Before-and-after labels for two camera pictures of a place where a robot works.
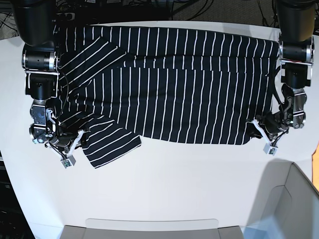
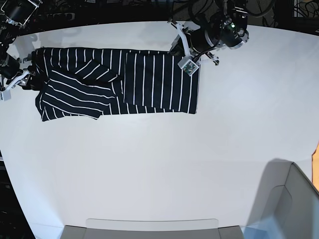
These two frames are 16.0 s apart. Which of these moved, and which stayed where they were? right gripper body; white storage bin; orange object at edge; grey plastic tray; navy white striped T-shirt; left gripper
Moved: right gripper body; navy white striped T-shirt; left gripper
Stayed: white storage bin; grey plastic tray; orange object at edge
